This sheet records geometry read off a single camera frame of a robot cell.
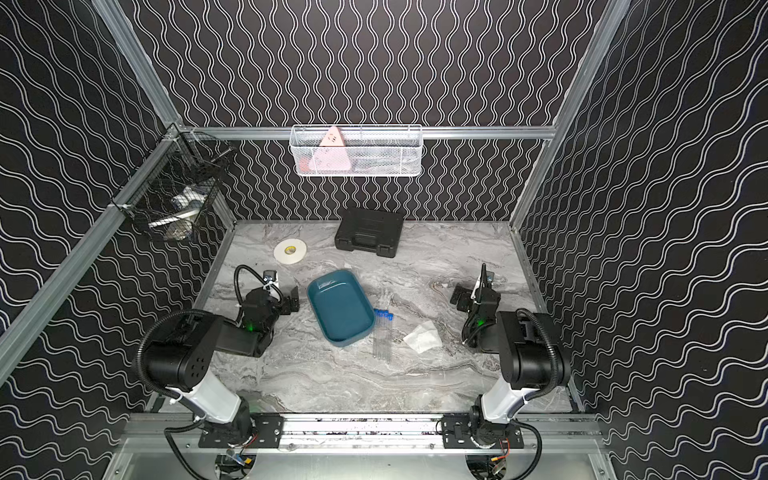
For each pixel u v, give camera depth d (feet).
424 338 2.96
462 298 2.89
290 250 3.70
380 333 2.97
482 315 2.44
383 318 3.08
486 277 2.80
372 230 3.67
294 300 2.92
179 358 1.53
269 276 2.69
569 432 2.51
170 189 3.03
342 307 3.12
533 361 1.55
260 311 2.48
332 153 2.96
